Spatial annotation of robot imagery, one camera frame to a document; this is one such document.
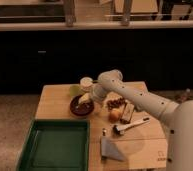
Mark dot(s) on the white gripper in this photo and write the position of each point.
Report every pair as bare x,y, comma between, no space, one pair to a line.
98,93

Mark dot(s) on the dark purple bowl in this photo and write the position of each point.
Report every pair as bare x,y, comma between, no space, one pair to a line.
83,109

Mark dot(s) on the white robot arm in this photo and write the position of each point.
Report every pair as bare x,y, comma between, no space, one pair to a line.
178,117

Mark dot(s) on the green plastic tray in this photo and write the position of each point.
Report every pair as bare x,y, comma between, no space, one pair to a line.
56,145

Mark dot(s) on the white cup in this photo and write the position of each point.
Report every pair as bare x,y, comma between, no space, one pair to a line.
86,84

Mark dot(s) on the bunch of dark grapes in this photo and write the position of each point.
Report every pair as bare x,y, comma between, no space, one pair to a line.
116,103

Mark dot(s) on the light green cup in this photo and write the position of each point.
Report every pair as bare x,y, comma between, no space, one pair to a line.
74,90

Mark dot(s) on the orange fruit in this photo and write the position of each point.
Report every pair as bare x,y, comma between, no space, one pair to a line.
114,115

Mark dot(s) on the brown chocolate bar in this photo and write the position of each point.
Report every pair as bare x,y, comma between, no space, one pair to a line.
127,113

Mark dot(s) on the wooden table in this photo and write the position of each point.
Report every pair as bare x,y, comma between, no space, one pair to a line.
144,146

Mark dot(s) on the dark cabinet counter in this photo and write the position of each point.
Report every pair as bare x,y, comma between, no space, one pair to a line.
159,53

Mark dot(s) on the white handled brush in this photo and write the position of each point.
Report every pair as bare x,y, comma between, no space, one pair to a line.
120,129

